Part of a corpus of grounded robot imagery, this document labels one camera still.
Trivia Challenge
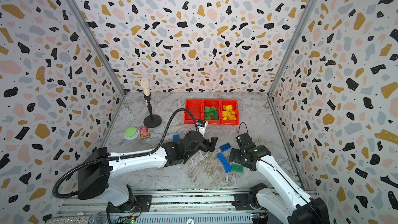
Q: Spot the blue long brick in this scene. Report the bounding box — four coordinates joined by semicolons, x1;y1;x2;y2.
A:
219;143;231;152

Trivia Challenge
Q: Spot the blue square brick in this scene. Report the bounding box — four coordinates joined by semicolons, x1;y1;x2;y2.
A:
223;162;232;173

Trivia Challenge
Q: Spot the blue long brick diagonal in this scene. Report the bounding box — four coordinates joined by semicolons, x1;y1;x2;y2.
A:
217;153;228;164

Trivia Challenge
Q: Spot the yellow brick mid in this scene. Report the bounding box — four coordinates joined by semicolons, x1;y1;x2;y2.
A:
228;115;236;121

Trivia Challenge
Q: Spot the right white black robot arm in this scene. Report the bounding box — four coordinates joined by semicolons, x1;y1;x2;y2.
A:
229;133;330;224

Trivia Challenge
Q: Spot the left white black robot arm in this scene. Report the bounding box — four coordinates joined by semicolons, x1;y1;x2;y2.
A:
77;131;218;212

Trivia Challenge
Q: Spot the colourful small card box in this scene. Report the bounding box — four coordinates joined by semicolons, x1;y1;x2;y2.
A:
138;126;150;139

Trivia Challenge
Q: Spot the middle red bin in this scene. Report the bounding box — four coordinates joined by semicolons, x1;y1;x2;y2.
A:
202;99;222;125

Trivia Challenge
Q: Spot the red bin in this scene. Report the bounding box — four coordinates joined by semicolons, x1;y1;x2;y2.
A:
183;99;204;124
220;100;240;125
202;99;222;125

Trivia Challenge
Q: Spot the left red bin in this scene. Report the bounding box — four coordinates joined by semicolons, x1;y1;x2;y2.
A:
183;99;204;124

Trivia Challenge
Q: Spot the microphone on black stand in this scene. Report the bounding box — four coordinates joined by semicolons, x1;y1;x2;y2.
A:
141;78;162;128

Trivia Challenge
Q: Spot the right red bin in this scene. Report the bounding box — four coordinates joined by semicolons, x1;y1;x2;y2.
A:
220;100;240;125

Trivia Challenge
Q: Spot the green round button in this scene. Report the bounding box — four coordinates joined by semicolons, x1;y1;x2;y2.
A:
124;127;140;140

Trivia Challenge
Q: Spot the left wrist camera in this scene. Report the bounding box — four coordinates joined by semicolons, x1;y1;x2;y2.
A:
197;119;208;136

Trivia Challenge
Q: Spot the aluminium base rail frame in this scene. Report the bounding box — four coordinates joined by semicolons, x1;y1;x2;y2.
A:
55;188;327;224

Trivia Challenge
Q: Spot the black corrugated cable hose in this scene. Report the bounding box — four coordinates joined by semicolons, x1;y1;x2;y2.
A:
52;108;200;199

